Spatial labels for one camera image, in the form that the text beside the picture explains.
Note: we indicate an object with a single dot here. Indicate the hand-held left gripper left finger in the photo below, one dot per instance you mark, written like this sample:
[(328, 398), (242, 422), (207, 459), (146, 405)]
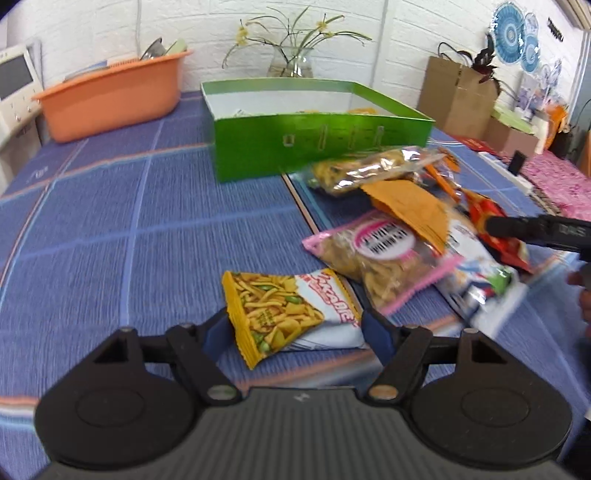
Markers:
[(215, 333)]

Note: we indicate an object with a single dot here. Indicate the pink patterned cloth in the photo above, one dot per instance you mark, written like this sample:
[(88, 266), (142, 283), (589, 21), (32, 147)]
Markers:
[(558, 184)]

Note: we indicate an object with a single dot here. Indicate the orange striped snack packet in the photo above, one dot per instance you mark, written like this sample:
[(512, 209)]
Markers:
[(445, 173)]

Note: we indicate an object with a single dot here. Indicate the red snack packet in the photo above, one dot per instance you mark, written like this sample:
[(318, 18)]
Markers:
[(491, 249)]

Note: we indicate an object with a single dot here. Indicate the white blue snack packet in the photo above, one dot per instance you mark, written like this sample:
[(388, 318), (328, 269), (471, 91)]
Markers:
[(480, 286)]

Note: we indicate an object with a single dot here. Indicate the brown paper bag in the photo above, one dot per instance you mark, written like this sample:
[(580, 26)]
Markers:
[(455, 99)]

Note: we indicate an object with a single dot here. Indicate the glass vase with flowers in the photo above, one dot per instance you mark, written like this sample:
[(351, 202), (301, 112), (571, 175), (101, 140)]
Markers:
[(291, 62)]

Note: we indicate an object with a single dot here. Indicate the plain orange snack packet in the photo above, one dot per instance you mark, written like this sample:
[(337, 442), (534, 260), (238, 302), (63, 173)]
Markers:
[(411, 207)]

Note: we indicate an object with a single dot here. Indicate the black plug adapter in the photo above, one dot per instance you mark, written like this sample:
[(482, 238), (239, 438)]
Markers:
[(517, 162)]

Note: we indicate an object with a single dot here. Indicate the white appliance with screen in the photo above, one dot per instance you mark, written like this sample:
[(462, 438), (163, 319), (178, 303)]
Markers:
[(14, 92)]

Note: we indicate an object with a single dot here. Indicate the dark-leaved plant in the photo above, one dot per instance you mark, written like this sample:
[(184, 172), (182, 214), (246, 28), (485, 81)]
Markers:
[(489, 60)]

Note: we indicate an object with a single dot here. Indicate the pink-edged clear snack packet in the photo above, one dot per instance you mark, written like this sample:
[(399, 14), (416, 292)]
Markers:
[(378, 258)]

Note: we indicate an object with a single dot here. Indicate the green cardboard box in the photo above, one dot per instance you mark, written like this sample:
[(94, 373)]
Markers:
[(286, 143)]

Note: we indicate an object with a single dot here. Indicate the orange plastic basin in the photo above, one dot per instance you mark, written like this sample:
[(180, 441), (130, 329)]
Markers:
[(111, 101)]

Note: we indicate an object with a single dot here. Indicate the white power strip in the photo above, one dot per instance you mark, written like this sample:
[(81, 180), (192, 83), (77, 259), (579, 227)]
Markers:
[(503, 170)]

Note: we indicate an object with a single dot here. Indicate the brown cardboard box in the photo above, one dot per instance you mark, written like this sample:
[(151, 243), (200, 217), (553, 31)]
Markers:
[(510, 134)]

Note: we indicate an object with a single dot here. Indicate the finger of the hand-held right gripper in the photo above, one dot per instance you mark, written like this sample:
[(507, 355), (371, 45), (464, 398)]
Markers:
[(510, 227)]

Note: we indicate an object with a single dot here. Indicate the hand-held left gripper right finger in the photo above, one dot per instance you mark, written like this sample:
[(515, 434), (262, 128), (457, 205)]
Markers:
[(375, 334)]

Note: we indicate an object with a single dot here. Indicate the clear fried snack packet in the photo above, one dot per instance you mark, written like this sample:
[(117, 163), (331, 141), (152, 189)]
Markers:
[(369, 170)]

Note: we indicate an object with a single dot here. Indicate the metal bowl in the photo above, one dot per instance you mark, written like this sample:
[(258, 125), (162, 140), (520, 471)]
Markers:
[(153, 48)]

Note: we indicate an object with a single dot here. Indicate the pale green plate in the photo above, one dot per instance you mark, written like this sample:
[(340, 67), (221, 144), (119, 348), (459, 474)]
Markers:
[(178, 46)]

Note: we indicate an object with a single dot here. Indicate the blue paper fan decorations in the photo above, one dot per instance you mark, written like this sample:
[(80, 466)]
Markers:
[(512, 32)]

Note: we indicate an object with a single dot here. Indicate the yellow white snack packet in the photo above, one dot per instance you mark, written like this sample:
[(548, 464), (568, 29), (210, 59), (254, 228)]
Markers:
[(277, 314)]

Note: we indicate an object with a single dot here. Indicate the person's right hand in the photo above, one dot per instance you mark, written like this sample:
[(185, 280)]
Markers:
[(581, 279)]

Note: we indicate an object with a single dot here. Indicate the blue checked tablecloth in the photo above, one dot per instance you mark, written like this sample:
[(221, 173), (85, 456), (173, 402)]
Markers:
[(138, 230)]

